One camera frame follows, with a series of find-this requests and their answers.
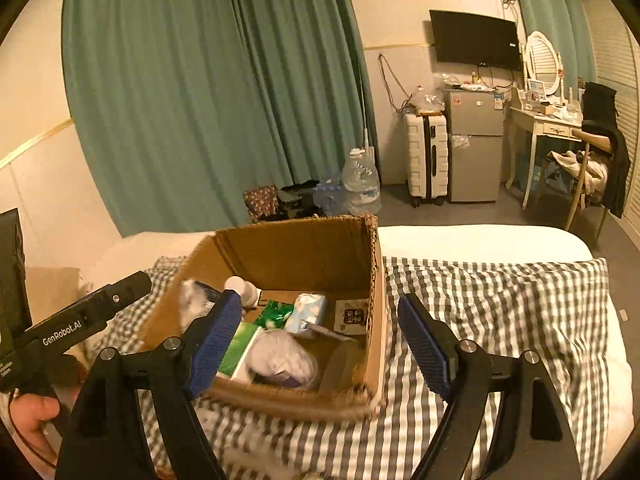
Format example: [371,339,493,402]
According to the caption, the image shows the grey white checked blanket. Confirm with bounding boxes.
[85,255,621,480]

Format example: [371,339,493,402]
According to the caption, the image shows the person's left hand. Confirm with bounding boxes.
[7,392,68,462]

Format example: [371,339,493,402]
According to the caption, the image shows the brown cardboard box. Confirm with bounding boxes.
[142,212,388,421]

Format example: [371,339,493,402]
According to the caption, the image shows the large clear water jug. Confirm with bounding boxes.
[341,147,382,193]

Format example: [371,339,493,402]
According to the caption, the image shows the white louvered wardrobe doors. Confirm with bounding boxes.
[580,0,640,241]

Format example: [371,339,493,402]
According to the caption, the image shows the pack of water bottles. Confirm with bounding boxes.
[312,180,351,211]

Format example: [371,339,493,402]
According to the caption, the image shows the white hard suitcase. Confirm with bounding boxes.
[404,112,449,207]

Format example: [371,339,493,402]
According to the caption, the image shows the clear plastic bags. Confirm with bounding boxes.
[407,82,448,115]

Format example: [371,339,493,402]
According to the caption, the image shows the wide teal window curtain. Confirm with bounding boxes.
[62,0,377,237]

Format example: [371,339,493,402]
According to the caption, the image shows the white oval mirror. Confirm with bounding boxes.
[522,31,566,96]

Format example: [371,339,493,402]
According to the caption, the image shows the black bag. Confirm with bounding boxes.
[279,180,321,219]

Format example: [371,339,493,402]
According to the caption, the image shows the narrow teal window curtain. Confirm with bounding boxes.
[505,0,581,56]

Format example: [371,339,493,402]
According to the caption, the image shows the green white medicine box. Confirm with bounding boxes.
[217,321,266,386]

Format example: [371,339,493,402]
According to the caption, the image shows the green patterned sachet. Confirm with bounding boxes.
[252,300,293,331]

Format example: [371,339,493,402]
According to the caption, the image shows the clear plastic wrapper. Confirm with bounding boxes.
[177,279,216,328]

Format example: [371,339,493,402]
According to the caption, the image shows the white plastic bottle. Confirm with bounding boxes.
[224,276,262,309]

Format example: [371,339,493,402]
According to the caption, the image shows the wooden chair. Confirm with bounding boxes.
[565,127,613,231]

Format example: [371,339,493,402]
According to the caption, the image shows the black wall television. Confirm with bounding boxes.
[429,9,523,72]

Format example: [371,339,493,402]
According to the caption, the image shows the thin white pole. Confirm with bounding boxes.
[359,65,374,161]

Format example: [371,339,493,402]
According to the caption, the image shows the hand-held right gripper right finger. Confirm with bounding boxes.
[397,294,583,480]

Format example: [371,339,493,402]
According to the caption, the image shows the white dressing table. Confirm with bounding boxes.
[505,87,586,211]

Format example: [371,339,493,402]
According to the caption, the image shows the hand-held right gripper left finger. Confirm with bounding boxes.
[55,290,244,480]

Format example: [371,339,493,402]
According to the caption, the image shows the light crumpled clothes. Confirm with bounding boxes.
[545,150,608,196]

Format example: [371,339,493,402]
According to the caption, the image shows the dark wall cables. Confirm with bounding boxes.
[377,52,416,112]

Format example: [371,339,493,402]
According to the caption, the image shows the blue white tissue packet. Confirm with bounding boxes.
[285,294,328,333]

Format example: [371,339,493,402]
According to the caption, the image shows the grey mini fridge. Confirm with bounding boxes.
[445,86,506,204]

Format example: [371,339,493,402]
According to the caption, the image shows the black clothing on chair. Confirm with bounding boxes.
[580,81,631,218]

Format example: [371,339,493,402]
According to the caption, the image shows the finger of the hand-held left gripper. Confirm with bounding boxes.
[102,271,153,315]

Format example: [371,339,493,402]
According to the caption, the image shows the brown patterned gift bag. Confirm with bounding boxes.
[243,185,280,222]

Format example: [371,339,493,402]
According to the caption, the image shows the white sachet with dark print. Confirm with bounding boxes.
[334,300,371,333]

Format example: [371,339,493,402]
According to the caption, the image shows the clear plastic bottle blue label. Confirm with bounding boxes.
[245,330,321,391]

